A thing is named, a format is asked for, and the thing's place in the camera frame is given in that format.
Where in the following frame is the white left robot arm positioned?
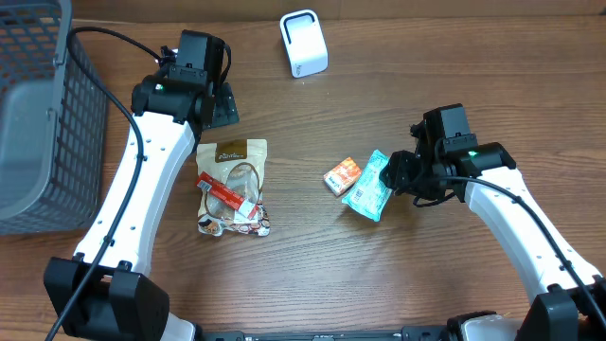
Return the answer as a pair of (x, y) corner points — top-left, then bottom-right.
(44, 66), (239, 340)

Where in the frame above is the red snack stick packet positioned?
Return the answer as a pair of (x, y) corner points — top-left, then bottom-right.
(197, 171), (258, 220)

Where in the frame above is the beige brown snack pouch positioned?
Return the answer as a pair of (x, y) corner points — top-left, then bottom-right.
(196, 139), (270, 237)

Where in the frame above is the white barcode scanner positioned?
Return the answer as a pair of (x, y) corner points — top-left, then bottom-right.
(279, 9), (329, 79)

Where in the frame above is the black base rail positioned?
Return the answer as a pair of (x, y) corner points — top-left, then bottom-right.
(198, 325), (534, 341)

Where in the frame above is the orange small snack box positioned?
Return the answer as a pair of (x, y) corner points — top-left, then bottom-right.
(323, 157), (362, 196)

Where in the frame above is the grey plastic mesh basket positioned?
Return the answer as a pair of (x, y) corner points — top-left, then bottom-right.
(1, 0), (109, 235)

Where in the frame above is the teal wet wipes pack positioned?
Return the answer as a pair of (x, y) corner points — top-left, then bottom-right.
(342, 150), (392, 223)

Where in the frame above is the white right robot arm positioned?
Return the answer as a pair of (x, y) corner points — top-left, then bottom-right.
(380, 142), (605, 340)

